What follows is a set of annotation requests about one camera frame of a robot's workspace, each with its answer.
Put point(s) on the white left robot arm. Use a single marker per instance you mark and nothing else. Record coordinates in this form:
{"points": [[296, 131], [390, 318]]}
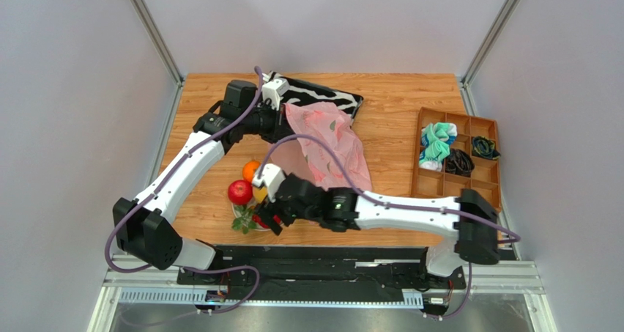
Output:
{"points": [[143, 226]]}

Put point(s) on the dark blue patterned socks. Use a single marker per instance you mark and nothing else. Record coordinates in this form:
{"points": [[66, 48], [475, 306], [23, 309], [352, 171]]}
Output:
{"points": [[485, 148]]}

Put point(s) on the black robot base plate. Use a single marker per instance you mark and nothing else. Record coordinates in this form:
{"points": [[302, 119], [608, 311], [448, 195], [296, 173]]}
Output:
{"points": [[324, 274]]}

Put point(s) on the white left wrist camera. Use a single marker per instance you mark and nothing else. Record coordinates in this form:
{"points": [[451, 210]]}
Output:
{"points": [[272, 92]]}

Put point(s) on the teal and white socks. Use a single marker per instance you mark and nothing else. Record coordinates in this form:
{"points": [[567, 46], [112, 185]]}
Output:
{"points": [[436, 139]]}

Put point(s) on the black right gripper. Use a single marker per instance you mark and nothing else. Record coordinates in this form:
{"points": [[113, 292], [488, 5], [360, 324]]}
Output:
{"points": [[286, 204]]}

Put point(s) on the wooden compartment tray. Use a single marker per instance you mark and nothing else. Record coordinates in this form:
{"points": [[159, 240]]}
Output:
{"points": [[485, 178]]}

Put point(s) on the red apple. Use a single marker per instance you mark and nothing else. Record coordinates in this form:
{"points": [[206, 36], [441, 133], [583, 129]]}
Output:
{"points": [[240, 192]]}

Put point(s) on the zebra striped cloth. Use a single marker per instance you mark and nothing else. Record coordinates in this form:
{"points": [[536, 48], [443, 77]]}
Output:
{"points": [[304, 93]]}

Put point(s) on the yellow peach fruit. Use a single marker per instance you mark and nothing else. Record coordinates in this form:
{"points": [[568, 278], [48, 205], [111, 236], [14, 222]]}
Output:
{"points": [[259, 194]]}

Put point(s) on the orange fruit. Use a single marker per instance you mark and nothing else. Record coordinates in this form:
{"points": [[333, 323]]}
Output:
{"points": [[249, 169]]}

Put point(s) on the white floral plate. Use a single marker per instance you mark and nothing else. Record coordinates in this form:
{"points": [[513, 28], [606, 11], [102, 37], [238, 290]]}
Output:
{"points": [[245, 220]]}

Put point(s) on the pink printed plastic bag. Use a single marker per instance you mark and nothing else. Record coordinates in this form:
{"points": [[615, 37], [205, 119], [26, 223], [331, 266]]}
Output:
{"points": [[311, 162]]}

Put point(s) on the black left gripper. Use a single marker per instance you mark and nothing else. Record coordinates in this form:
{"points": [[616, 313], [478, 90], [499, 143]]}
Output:
{"points": [[281, 128]]}

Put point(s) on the aluminium frame rail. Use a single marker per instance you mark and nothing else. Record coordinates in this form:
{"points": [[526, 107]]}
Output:
{"points": [[506, 280]]}

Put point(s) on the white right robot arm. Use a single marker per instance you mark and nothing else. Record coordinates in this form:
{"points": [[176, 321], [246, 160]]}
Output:
{"points": [[467, 223]]}

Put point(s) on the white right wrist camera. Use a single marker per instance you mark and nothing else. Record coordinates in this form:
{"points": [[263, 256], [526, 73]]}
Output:
{"points": [[270, 177]]}

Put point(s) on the black rolled socks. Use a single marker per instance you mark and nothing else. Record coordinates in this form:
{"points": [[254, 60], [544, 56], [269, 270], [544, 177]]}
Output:
{"points": [[458, 162]]}

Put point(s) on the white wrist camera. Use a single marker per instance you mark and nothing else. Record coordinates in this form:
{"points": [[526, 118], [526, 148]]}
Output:
{"points": [[272, 92], [270, 177]]}

